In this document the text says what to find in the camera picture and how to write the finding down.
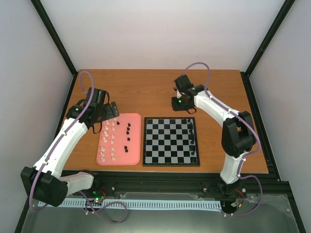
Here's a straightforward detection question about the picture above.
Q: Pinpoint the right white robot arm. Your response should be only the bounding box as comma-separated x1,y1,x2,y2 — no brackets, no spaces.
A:
172,75,259,197

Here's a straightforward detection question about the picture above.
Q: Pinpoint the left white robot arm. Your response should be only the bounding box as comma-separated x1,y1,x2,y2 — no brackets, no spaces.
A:
20,88,120,207

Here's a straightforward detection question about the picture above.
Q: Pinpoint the pink plastic tray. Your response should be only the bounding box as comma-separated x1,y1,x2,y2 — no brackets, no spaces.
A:
97,113,141,166

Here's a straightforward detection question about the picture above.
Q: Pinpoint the black white chessboard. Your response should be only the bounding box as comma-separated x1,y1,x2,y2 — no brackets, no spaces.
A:
142,117,200,166

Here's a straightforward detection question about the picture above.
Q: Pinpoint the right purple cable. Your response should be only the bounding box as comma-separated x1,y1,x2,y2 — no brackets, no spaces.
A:
183,62,263,217

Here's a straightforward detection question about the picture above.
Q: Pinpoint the light blue slotted cable duct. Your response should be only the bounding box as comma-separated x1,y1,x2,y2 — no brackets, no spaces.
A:
59,197,223,212

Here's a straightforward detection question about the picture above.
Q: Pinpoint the black aluminium frame rail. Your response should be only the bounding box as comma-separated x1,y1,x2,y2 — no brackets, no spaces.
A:
91,171,291,198

